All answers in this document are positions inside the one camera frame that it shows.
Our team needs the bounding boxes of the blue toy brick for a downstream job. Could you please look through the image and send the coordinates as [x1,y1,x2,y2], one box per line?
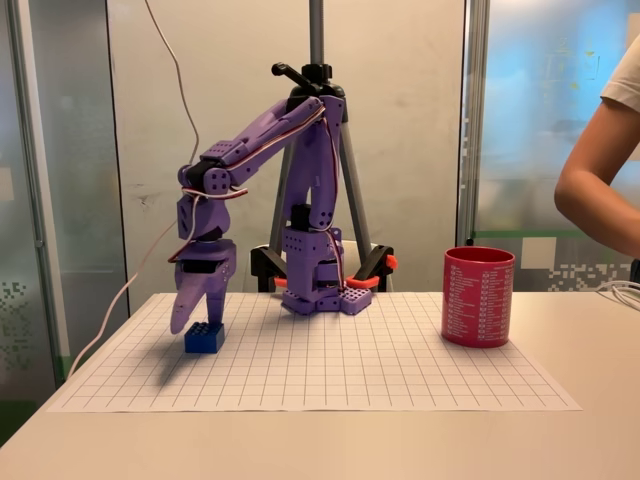
[183,322,225,354]

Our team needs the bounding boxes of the red cup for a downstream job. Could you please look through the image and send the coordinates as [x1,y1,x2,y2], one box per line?
[441,246,516,350]

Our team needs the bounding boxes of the black orange table clamp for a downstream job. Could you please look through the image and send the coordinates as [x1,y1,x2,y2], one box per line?
[249,243,290,294]
[344,243,400,294]

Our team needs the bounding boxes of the white grid paper sheet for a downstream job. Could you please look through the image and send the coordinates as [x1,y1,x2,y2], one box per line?
[47,292,584,414]

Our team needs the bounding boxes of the white t-shirt sleeve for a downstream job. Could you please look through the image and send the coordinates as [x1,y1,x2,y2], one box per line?
[601,34,640,124]

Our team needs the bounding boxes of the grey metal partition post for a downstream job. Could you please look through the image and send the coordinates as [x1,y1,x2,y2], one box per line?
[457,0,491,246]
[7,0,71,381]

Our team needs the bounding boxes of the pink cable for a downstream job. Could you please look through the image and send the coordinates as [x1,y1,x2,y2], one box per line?
[67,0,201,379]

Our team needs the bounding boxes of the grey camera tripod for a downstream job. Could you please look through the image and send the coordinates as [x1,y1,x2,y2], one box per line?
[268,0,375,296]

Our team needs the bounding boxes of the white cable bundle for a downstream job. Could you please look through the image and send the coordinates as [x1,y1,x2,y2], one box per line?
[597,279,640,306]

